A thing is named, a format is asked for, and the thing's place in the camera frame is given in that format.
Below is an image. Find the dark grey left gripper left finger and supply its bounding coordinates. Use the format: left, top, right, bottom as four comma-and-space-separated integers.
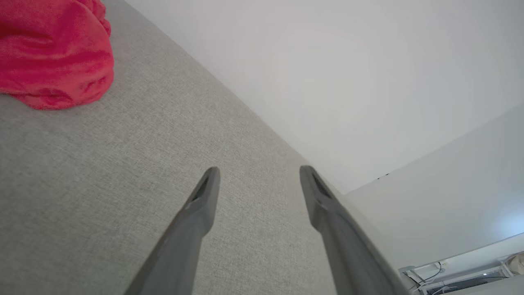
124, 166, 221, 295

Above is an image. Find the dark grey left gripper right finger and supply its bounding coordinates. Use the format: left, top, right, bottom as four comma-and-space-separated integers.
299, 165, 411, 295

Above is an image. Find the red shirt with white sleeves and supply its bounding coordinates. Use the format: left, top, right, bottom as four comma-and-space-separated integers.
0, 0, 115, 110

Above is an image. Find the grey fabric sofa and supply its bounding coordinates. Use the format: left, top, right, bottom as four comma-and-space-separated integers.
0, 0, 410, 295

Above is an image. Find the thin black background cable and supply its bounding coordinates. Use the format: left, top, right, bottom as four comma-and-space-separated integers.
409, 261, 445, 292

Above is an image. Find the white desk frame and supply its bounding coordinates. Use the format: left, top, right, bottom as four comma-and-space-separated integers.
398, 252, 524, 295

